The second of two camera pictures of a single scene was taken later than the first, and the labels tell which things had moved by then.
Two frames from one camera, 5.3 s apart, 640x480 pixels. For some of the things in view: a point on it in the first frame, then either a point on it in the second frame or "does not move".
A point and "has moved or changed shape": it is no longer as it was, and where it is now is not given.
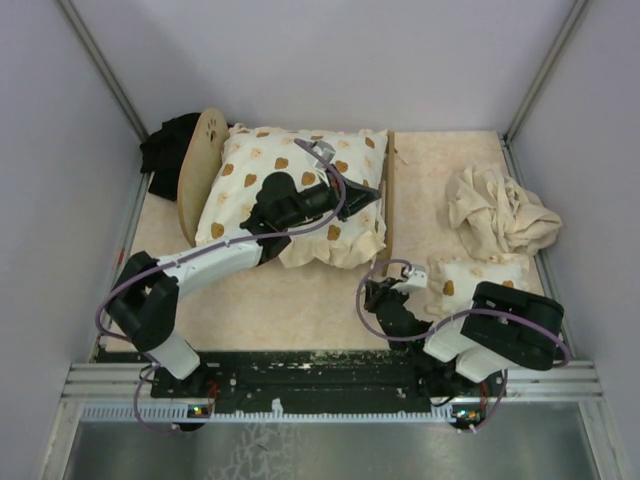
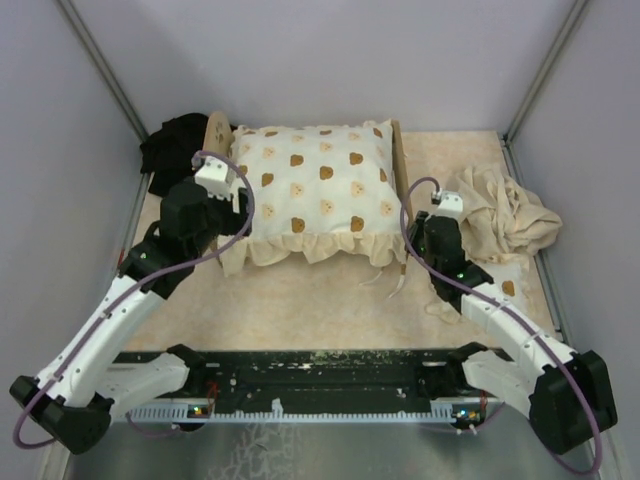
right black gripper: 377,291 -> 416,231
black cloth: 162,152 does not move
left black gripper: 356,197 -> 235,220
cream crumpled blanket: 496,216 does not move
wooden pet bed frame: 198,152 -> 217,139
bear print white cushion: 248,155 has moved or changed shape
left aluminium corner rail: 104,65 does not move
